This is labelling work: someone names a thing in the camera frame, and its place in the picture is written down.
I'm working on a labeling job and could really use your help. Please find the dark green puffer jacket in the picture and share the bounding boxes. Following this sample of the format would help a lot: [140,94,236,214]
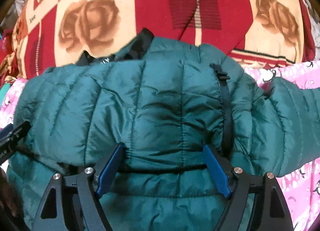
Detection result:
[6,27,320,231]

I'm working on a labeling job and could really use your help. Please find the pink penguin bedsheet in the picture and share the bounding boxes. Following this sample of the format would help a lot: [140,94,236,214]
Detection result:
[245,61,319,230]

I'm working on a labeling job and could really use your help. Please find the red orange rose blanket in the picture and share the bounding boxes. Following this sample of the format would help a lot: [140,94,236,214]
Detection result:
[1,0,316,82]

